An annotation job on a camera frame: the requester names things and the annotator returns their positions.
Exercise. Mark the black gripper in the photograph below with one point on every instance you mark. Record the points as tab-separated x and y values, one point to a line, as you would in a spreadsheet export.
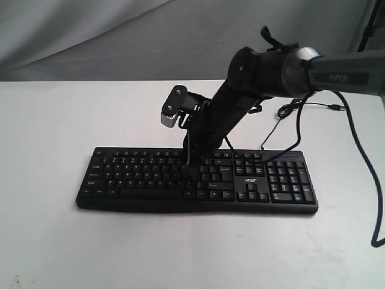
217	117

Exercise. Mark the black Acer keyboard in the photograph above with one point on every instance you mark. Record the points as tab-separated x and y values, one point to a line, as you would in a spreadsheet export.
151	180

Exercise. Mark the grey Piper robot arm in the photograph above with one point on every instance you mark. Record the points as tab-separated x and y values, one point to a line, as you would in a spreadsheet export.
285	71

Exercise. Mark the grey backdrop cloth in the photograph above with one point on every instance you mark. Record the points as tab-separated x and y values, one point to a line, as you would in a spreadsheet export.
162	40

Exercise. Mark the black tripod stand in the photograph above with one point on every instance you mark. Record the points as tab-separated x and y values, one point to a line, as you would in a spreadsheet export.
370	26

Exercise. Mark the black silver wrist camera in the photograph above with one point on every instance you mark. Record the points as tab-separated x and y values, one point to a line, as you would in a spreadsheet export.
181	104

